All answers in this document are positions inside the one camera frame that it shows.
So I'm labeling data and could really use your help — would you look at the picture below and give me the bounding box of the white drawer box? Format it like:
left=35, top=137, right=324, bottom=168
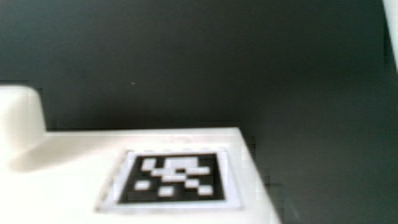
left=0, top=84, right=282, bottom=224

